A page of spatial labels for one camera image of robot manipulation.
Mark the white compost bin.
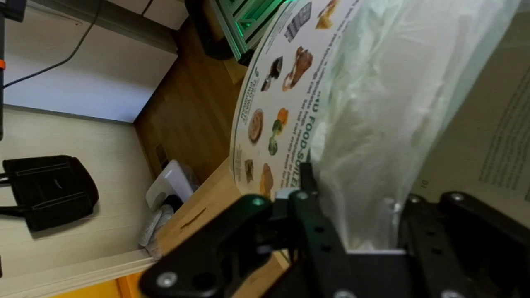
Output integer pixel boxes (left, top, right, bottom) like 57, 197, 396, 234
227, 0, 368, 204

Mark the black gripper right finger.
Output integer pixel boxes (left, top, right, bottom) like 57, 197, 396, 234
400, 190, 530, 298

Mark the black bag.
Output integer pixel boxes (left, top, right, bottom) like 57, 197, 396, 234
0, 154, 102, 234

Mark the pale green bin liner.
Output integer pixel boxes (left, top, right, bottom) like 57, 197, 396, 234
307, 0, 530, 253

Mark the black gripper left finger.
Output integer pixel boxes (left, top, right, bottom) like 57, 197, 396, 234
138, 159, 362, 298

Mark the green mesh surface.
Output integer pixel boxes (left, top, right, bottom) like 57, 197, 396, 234
211, 0, 295, 63

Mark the thin black cable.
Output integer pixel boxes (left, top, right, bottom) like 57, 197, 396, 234
2, 0, 108, 91

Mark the white power adapter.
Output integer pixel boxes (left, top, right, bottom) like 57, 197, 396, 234
136, 159, 198, 252

